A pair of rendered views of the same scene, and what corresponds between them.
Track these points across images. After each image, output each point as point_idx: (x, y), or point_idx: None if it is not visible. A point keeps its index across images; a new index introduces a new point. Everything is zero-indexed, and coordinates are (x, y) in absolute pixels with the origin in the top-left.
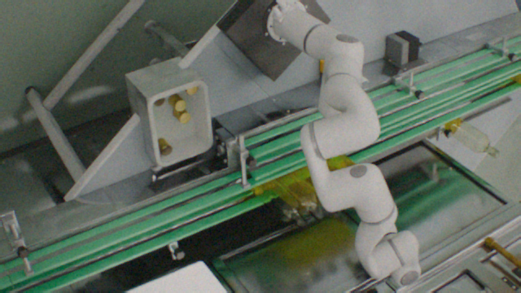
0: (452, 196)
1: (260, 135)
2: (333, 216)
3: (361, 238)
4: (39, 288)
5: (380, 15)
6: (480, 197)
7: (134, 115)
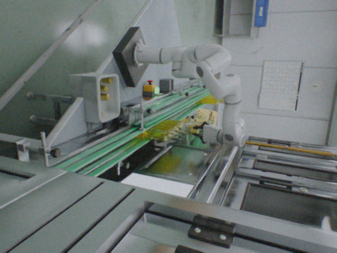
0: None
1: None
2: (173, 147)
3: (229, 115)
4: None
5: (158, 69)
6: None
7: (78, 98)
